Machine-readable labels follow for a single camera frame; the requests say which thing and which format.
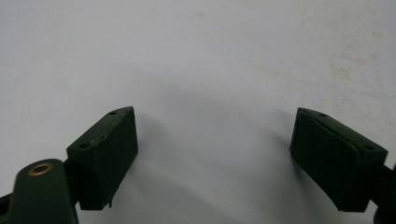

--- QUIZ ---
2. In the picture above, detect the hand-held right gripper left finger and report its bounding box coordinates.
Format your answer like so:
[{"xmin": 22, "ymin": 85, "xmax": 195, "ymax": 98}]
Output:
[{"xmin": 65, "ymin": 105, "xmax": 139, "ymax": 211}]

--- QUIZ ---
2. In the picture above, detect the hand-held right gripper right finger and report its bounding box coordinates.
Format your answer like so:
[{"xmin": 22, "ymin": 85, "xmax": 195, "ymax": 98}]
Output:
[{"xmin": 289, "ymin": 106, "xmax": 389, "ymax": 213}]

